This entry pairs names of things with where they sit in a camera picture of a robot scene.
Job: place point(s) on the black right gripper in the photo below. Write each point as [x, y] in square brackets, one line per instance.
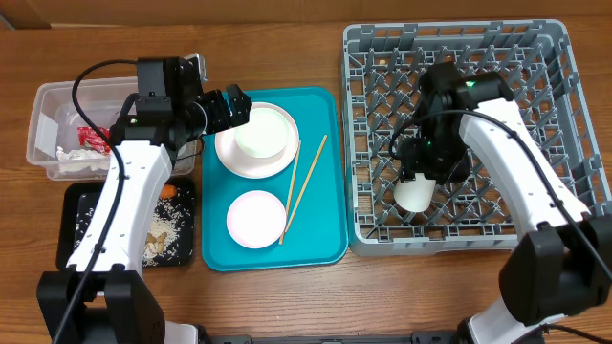
[415, 162]

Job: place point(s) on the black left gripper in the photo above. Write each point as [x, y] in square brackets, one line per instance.
[221, 118]

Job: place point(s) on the white paper cup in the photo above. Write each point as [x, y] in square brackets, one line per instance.
[414, 195]

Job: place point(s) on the orange carrot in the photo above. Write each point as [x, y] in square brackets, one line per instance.
[168, 191]

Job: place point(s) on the pink bowl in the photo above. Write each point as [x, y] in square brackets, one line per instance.
[256, 219]

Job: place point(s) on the peanuts and rice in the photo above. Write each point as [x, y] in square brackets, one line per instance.
[169, 242]

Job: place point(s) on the red snack wrapper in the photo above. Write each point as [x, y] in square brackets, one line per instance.
[89, 138]

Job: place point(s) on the white napkin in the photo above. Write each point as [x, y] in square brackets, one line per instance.
[81, 159]

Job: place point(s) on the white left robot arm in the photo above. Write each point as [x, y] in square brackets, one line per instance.
[100, 295]

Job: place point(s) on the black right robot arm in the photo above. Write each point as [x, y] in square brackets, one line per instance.
[561, 265]

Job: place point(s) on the grey dishwasher rack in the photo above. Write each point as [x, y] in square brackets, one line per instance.
[381, 68]

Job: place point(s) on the pale green bowl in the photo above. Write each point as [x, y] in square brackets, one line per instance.
[264, 135]

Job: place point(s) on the pink plate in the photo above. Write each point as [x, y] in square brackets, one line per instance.
[243, 165]

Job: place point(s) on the right wooden chopstick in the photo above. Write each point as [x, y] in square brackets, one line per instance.
[306, 183]

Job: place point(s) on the black plastic tray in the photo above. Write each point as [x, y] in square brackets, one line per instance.
[80, 200]

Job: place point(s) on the clear plastic bin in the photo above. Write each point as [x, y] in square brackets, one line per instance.
[54, 120]

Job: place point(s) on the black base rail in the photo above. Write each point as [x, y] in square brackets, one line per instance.
[425, 337]

